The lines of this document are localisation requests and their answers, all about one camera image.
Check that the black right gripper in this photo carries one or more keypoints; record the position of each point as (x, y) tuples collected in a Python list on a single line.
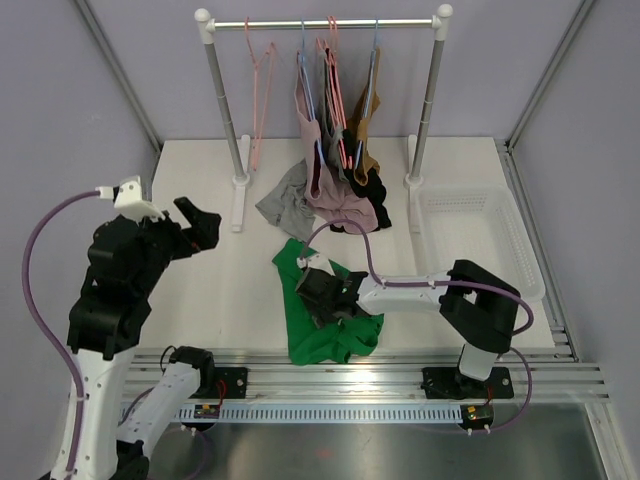
[(319, 314)]

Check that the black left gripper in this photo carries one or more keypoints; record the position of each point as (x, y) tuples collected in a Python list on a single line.
[(204, 225)]

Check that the green tank top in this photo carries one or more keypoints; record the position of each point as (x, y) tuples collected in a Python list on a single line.
[(308, 344)]

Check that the pink tank top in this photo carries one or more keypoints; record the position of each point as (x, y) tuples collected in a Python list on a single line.
[(325, 193)]

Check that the blue hanger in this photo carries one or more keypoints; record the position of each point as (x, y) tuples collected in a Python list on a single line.
[(369, 91), (312, 100)]

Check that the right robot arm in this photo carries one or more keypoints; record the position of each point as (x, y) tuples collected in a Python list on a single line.
[(478, 305)]

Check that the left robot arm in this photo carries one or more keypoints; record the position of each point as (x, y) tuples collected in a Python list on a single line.
[(106, 323)]

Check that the grey tank top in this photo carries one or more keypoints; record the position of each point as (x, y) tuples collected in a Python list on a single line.
[(286, 207)]

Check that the black tank top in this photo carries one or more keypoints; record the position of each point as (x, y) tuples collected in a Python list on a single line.
[(374, 192)]

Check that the brown tank top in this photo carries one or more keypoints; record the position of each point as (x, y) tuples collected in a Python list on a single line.
[(365, 130)]

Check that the pink hanger with clothes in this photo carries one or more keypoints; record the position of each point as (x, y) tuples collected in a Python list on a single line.
[(333, 93)]

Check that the white plastic basket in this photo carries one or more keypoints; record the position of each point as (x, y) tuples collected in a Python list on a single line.
[(480, 223)]

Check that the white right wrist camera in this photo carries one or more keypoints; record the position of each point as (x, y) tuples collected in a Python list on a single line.
[(316, 261)]

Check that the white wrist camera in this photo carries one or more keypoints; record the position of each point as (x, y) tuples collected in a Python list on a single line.
[(316, 261), (128, 200)]

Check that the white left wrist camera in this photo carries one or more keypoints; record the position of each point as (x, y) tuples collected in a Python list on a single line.
[(128, 200)]

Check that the aluminium front rail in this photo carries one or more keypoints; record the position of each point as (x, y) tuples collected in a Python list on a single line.
[(388, 377)]

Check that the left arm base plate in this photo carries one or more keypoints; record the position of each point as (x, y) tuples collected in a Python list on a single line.
[(229, 382)]

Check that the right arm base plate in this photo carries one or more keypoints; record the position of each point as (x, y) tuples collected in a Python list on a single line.
[(449, 384)]

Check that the white slotted cable duct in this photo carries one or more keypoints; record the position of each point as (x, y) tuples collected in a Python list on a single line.
[(323, 414)]

